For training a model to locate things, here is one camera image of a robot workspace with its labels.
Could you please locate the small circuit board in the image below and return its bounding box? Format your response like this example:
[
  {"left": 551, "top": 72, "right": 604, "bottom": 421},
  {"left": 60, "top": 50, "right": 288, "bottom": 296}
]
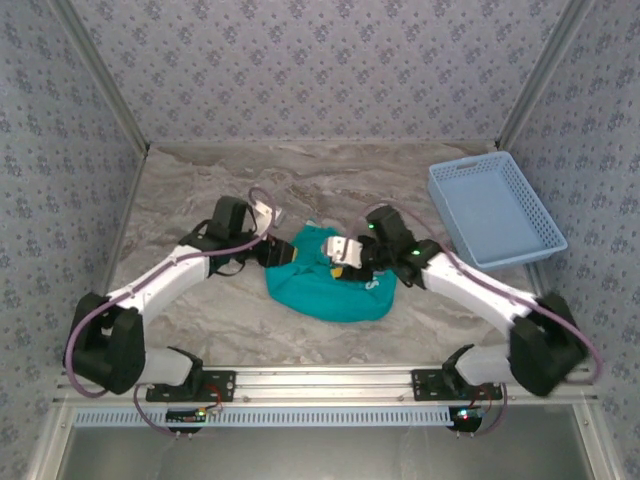
[
  {"left": 448, "top": 407, "right": 486, "bottom": 432},
  {"left": 166, "top": 408, "right": 207, "bottom": 427}
]

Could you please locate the blue perforated plastic basket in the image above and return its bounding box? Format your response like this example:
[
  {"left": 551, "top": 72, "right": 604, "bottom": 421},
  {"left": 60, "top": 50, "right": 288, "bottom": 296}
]
[{"left": 426, "top": 152, "right": 569, "bottom": 274}]

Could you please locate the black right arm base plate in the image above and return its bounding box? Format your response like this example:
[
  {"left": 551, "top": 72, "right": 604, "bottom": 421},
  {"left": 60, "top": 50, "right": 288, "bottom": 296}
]
[{"left": 410, "top": 368, "right": 504, "bottom": 402}]

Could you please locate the teal t-shirt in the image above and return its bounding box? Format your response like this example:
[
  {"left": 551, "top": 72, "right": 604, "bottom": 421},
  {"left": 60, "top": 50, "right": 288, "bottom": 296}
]
[{"left": 263, "top": 219, "right": 399, "bottom": 325}]

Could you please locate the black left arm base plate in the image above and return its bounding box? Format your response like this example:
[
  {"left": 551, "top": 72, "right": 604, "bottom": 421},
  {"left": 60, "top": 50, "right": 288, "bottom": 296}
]
[{"left": 145, "top": 368, "right": 237, "bottom": 404}]

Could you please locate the slotted pale blue cable duct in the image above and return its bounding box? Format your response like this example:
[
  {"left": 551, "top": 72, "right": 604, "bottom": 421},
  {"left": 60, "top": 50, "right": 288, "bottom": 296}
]
[{"left": 73, "top": 407, "right": 456, "bottom": 429}]

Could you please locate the aluminium mounting rail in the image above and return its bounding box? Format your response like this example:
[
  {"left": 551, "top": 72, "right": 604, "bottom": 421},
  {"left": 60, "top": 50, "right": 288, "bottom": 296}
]
[{"left": 54, "top": 363, "right": 599, "bottom": 405}]

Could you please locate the aluminium frame post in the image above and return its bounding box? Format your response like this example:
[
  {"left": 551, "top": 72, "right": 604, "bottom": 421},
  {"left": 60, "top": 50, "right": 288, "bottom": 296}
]
[
  {"left": 572, "top": 403, "right": 619, "bottom": 480},
  {"left": 47, "top": 0, "right": 151, "bottom": 154},
  {"left": 494, "top": 0, "right": 599, "bottom": 151},
  {"left": 24, "top": 404, "right": 71, "bottom": 480}
]

